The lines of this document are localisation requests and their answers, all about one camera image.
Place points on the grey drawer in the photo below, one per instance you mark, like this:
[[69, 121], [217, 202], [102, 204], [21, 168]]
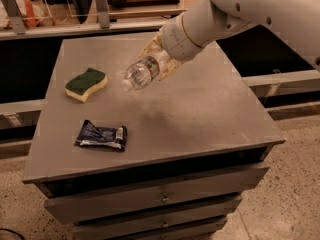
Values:
[[159, 218], [139, 196], [180, 231]]

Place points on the middle grey drawer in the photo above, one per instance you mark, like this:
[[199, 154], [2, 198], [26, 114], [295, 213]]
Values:
[[159, 218]]

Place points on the orange and white bag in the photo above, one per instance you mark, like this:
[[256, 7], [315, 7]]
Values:
[[33, 15]]

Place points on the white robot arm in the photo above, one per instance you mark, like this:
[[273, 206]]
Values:
[[295, 22]]

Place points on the green and yellow sponge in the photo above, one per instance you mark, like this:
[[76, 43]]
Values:
[[84, 85]]

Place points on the left metal bracket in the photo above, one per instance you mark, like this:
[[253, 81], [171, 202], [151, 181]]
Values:
[[16, 20]]

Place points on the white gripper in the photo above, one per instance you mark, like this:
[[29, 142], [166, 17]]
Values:
[[174, 41]]

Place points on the metal bracket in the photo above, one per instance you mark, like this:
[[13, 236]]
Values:
[[102, 13], [16, 20]]

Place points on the grey drawer cabinet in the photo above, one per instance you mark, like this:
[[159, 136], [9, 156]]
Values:
[[201, 118]]

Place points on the middle metal bracket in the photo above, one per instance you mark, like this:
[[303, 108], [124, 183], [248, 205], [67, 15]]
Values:
[[102, 13]]

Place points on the clear plastic water bottle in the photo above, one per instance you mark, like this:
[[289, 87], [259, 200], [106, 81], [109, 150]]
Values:
[[141, 73]]

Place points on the top grey drawer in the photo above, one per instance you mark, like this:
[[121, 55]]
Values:
[[139, 196]]

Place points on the bottom grey drawer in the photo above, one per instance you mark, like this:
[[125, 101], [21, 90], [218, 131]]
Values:
[[180, 231]]

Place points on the dark blue snack packet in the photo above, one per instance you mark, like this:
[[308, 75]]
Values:
[[93, 136]]

